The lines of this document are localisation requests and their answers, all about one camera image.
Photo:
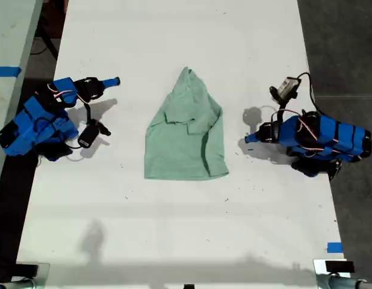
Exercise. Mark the long blue tape strip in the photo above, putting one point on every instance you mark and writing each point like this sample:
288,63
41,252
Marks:
7,71

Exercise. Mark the pale green t-shirt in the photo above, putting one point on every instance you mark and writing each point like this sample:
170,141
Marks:
180,147

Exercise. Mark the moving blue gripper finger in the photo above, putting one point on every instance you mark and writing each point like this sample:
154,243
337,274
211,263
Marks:
253,141
109,85

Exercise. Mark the black camera stalk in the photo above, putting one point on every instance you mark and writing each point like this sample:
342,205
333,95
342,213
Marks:
88,112
282,109

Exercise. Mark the grey metal tube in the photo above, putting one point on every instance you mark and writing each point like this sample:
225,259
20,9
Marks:
345,283
11,285

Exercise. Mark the small black box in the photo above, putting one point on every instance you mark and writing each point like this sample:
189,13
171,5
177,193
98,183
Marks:
27,270
339,266

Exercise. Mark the clear plastic plate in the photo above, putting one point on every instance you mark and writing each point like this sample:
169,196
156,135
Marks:
44,274

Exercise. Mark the black camera box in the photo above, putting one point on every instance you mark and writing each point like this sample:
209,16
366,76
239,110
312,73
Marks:
286,88
89,135

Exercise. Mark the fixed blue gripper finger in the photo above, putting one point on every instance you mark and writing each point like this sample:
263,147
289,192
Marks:
252,136
111,80

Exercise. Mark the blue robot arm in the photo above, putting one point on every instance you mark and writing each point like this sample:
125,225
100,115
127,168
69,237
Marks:
327,137
35,122

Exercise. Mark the short blue tape piece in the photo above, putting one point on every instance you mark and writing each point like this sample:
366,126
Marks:
335,247

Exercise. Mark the pale side table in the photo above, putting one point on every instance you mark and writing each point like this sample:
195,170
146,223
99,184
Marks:
11,45

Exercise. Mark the shiny metal plate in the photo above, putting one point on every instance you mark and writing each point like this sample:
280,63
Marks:
319,271

